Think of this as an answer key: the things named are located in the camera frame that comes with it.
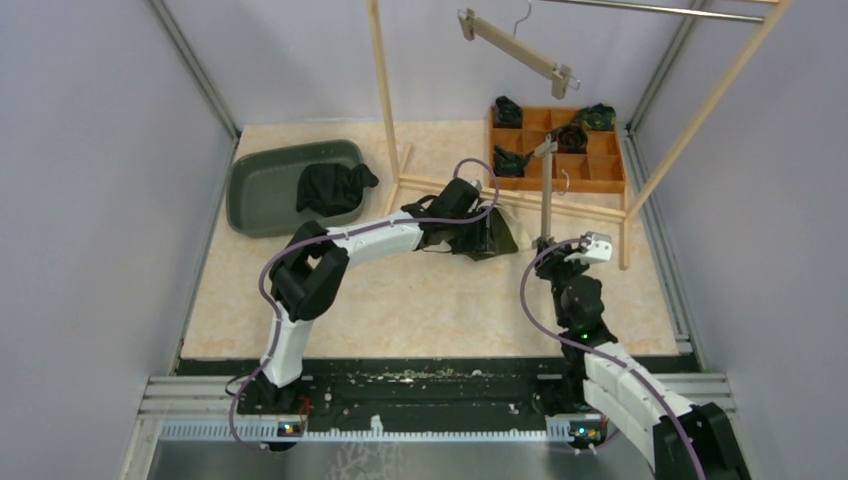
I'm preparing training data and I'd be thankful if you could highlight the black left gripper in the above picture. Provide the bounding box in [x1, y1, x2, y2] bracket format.
[447, 205, 500, 255]

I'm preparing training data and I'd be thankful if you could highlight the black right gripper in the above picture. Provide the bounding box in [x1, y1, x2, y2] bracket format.
[536, 238, 594, 328]

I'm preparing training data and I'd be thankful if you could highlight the green underwear with cream waistband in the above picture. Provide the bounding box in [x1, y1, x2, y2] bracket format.
[489, 205, 532, 256]

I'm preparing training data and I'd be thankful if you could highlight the beige clip hanger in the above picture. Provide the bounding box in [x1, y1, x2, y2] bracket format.
[457, 1, 581, 100]
[534, 134, 558, 252]

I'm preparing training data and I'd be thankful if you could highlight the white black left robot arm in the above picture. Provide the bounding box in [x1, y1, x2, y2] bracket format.
[242, 178, 512, 414]

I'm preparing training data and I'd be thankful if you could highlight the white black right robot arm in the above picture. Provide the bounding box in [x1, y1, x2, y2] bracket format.
[519, 232, 751, 479]

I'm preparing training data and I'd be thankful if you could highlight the hanging beige clip hanger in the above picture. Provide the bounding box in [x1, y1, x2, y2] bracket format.
[457, 1, 581, 100]

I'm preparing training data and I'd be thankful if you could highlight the dark rolled sock front left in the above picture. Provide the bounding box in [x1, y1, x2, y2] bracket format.
[493, 145, 530, 178]

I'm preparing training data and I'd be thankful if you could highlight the dark rolled sock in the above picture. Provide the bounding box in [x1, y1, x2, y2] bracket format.
[493, 145, 530, 178]
[493, 96, 524, 129]
[556, 124, 589, 154]

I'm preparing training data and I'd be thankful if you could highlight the dark rolled sock far left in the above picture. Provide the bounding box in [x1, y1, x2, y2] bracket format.
[493, 96, 524, 129]

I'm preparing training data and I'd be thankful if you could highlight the dark rolled sock centre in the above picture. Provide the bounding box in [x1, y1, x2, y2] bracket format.
[556, 124, 589, 154]

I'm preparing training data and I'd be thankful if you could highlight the black striped garment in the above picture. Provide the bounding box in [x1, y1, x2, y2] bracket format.
[296, 163, 380, 217]

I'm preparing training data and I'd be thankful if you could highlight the long dark patterned sock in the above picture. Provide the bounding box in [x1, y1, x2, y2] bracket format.
[526, 103, 617, 162]

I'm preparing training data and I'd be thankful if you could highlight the grey-green plastic tub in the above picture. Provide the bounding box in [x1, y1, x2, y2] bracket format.
[225, 139, 364, 238]

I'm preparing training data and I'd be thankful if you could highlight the light wooden clothes rack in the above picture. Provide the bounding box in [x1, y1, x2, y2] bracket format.
[365, 1, 793, 271]

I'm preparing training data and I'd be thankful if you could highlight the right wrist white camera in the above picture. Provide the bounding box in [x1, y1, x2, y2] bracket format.
[578, 232, 613, 265]

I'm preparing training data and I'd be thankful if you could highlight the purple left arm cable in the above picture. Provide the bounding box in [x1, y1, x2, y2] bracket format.
[227, 157, 500, 454]

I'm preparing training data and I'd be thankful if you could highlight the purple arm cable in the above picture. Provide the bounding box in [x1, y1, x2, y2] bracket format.
[519, 237, 708, 480]
[227, 157, 500, 454]

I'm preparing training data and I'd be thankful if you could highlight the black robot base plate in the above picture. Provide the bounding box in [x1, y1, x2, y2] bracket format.
[175, 356, 700, 439]

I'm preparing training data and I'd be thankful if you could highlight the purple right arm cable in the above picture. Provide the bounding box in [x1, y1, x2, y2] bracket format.
[519, 237, 708, 480]

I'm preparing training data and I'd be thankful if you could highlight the aluminium front rail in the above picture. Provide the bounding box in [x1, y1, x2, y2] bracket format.
[135, 372, 738, 444]

